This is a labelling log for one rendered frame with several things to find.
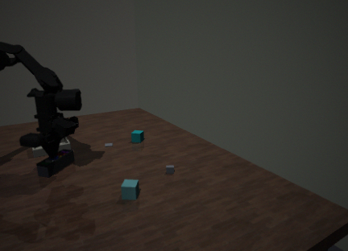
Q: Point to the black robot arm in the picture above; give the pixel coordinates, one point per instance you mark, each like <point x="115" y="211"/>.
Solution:
<point x="53" y="95"/>

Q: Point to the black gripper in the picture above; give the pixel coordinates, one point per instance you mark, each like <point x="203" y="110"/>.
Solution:
<point x="49" y="141"/>

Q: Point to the teal cube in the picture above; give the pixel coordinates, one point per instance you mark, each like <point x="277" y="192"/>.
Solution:
<point x="137" y="136"/>
<point x="130" y="189"/>

